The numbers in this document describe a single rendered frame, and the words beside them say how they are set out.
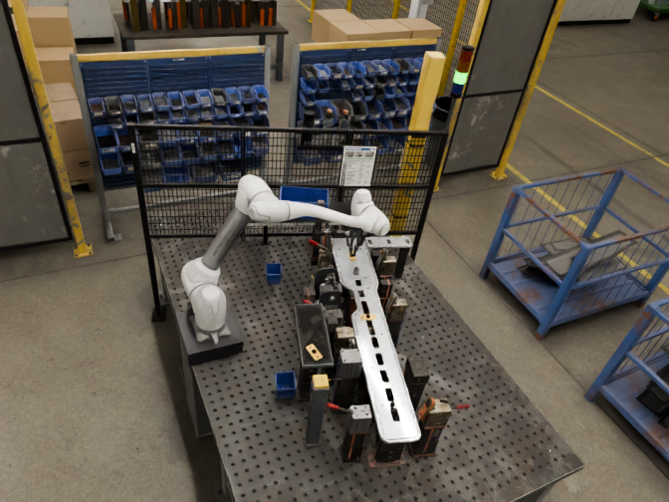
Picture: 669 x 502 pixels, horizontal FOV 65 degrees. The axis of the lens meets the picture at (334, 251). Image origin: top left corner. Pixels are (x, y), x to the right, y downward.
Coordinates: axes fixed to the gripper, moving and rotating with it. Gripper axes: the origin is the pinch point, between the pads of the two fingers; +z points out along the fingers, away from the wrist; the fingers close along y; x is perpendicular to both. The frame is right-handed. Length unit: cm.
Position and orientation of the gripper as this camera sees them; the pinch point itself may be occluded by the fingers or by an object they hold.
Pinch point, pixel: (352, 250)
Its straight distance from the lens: 306.4
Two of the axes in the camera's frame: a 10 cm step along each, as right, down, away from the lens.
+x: -1.6, -6.5, 7.5
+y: 9.8, -0.2, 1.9
